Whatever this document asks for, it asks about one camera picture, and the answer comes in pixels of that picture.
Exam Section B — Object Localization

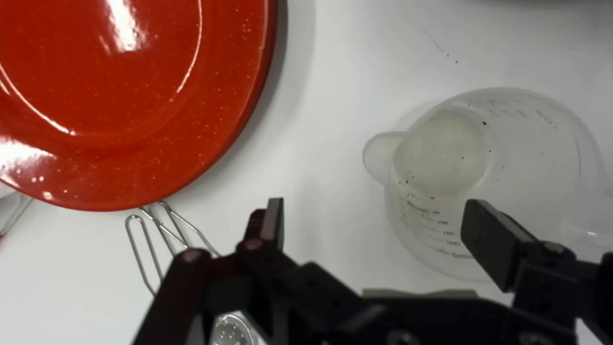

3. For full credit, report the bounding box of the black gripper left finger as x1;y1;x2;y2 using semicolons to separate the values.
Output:
261;198;286;250

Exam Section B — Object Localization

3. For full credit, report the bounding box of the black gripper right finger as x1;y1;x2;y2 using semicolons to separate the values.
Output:
460;200;537;292

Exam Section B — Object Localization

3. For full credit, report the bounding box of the clear plastic measuring jug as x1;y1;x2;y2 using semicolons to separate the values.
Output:
363;89;613;282

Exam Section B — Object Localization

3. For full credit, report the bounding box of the red plate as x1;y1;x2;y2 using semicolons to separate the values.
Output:
0;0;280;211

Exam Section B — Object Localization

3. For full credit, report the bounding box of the metal whisk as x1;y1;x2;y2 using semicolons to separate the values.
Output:
125;202;219;296

